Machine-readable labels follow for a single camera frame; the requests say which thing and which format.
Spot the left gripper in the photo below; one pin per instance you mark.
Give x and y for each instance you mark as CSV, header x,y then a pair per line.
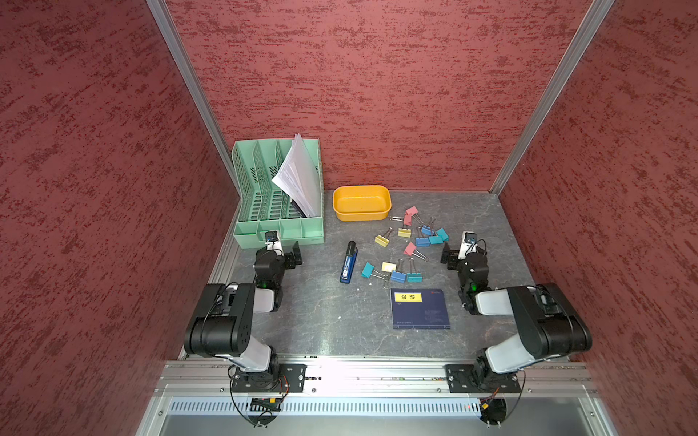
x,y
288,256

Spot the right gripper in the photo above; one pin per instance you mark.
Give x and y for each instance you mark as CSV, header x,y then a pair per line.
x,y
453,255

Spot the blue binder clip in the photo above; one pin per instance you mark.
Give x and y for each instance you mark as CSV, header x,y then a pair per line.
x,y
421,239
428,228
397,275

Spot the pale yellow binder clip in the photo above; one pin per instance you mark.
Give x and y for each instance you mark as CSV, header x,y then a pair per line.
x,y
388,267

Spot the yellow plastic storage box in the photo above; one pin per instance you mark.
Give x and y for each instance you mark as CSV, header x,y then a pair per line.
x,y
362,203

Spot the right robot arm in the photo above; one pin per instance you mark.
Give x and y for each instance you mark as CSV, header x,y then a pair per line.
x,y
547,325

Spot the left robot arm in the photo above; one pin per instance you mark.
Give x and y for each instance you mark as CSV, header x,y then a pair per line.
x,y
222,322

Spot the pink binder clip centre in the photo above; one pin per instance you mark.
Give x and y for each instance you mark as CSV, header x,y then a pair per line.
x,y
411,250

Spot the pink binder clip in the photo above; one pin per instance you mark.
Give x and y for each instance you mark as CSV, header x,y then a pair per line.
x,y
405,220
413,214
411,250

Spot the pink binder clip top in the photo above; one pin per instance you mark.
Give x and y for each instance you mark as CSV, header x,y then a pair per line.
x,y
413,214

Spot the green file organizer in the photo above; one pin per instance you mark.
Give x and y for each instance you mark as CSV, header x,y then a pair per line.
x,y
264,206

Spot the blue black stapler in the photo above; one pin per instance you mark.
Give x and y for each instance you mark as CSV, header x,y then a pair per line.
x,y
349,263

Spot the dark blue notebook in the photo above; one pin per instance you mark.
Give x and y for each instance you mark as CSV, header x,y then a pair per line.
x,y
419,309

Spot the white paper stack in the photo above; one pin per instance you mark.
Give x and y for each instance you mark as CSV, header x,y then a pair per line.
x,y
298,177

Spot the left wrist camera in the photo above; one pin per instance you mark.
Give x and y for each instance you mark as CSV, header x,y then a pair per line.
x,y
272,240

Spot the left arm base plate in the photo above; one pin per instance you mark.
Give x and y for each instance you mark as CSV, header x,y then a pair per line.
x,y
281,379

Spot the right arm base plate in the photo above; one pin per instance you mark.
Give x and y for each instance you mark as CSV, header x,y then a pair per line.
x,y
478,379

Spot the aluminium front rail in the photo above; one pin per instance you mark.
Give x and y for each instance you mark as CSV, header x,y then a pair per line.
x,y
336,376

